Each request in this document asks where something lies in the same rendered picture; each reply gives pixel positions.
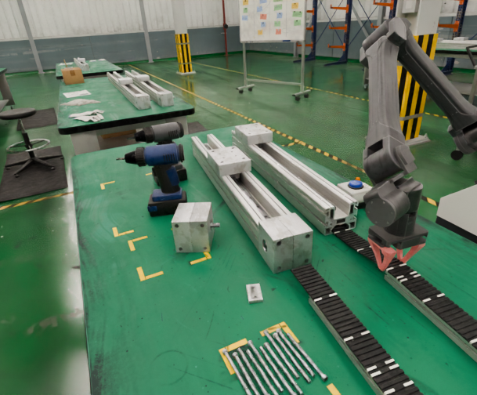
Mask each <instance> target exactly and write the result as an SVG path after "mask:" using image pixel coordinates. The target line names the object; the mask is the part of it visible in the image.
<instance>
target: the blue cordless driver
mask: <svg viewBox="0 0 477 395"><path fill-rule="evenodd" d="M116 160H117V161H118V160H125V162H126V163H129V164H134V165H138V166H139V167H142V166H146V165H148V166H153V167H152V171H153V174H154V176H156V177H157V179H158V182H159V184H160V187H161V188H160V189H155V190H154V192H153V193H152V194H151V195H150V198H149V202H148V206H147V208H148V212H149V213H150V216H151V217H154V216H167V215H174V214H175V211H176V209H177V207H178V205H179V203H188V202H187V196H186V191H185V190H182V188H181V187H180V186H179V183H180V181H179V177H178V174H177V171H176V169H175V166H174V165H172V164H178V163H179V161H181V162H183V161H185V155H184V149H183V145H182V144H181V143H179V145H177V144H176V143H170V144H162V145H153V146H146V148H144V147H137V148H136V149H135V150H133V151H131V152H128V153H126V154H125V157H124V158H116Z"/></svg>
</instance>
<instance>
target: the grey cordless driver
mask: <svg viewBox="0 0 477 395"><path fill-rule="evenodd" d="M183 136H184V130H183V126H182V123H180V122H177V123H176V122H172V123H167V124H161V125H152V126H151V128H150V127H145V128H143V130H141V131H139V132H136V133H134V136H133V137H129V138H127V140H131V139H135V140H136V142H146V143H152V142H155V143H156V145H162V144H170V143H175V141H172V140H175V139H178V138H179V137H180V138H182V137H183ZM172 165H174V166H175V169H176V171H177V174H178V177H179V181H180V182H181V181H184V180H187V172H186V168H185V167H184V166H183V165H182V163H181V162H180V161H179V163H178V164H172ZM152 176H153V177H154V181H155V182H156V184H157V185H158V186H160V184H159V182H158V179H157V177H156V176H154V174H153V171H152Z"/></svg>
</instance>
